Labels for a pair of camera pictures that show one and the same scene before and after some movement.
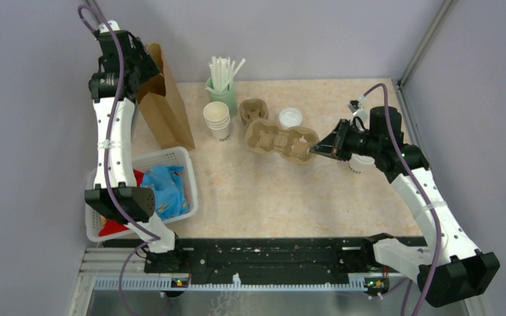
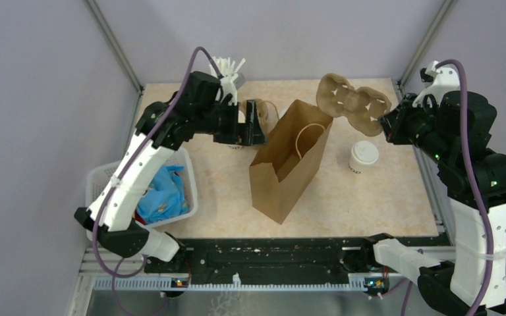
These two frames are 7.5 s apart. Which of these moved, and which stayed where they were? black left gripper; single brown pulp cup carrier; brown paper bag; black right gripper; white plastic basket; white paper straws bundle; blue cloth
Moved: brown paper bag; black right gripper; black left gripper; single brown pulp cup carrier
Stayed: white plastic basket; white paper straws bundle; blue cloth
